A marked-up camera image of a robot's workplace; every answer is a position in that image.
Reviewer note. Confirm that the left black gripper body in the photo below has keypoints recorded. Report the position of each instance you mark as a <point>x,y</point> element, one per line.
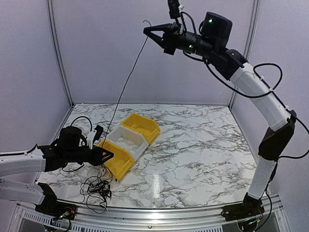
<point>94,160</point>

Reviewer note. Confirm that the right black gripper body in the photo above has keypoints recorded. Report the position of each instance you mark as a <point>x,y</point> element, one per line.
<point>172,45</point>

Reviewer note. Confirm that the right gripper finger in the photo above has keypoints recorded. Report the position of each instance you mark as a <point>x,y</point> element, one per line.
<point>162,27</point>
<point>157,39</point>

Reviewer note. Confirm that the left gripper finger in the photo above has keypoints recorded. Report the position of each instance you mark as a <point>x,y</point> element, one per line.
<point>105,152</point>
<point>101,159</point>

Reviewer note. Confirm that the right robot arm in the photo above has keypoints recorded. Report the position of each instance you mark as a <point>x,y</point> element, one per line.
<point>207,44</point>

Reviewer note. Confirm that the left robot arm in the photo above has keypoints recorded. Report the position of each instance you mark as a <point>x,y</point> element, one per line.
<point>70,147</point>

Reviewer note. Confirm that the near yellow plastic bin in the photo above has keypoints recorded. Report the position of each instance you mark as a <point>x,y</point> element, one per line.
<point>121,162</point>

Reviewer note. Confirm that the yellow plastic bin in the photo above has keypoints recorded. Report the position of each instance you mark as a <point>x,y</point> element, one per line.
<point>121,162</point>
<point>143,125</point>

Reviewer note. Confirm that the white plastic bin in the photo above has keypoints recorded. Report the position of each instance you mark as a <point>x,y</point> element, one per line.
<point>131,141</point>

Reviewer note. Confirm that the far yellow plastic bin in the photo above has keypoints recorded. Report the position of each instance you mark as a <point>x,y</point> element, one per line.
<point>143,125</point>

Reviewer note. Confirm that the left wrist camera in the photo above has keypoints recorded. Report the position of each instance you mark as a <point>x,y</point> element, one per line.
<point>93,136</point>

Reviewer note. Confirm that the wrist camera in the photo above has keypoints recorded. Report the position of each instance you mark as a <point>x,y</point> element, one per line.
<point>93,136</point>
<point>174,9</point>

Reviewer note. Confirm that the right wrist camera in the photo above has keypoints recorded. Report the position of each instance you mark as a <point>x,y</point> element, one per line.
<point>174,9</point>

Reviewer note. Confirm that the aluminium front frame rail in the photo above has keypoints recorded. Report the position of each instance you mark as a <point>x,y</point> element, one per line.
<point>117,219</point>

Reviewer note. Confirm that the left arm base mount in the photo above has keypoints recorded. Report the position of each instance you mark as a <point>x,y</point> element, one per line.
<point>58,210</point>

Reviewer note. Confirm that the left aluminium corner post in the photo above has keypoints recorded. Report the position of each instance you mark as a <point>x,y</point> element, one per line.
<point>56,46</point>

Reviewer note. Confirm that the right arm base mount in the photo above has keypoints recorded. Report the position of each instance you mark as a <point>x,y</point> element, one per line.
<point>241,211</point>

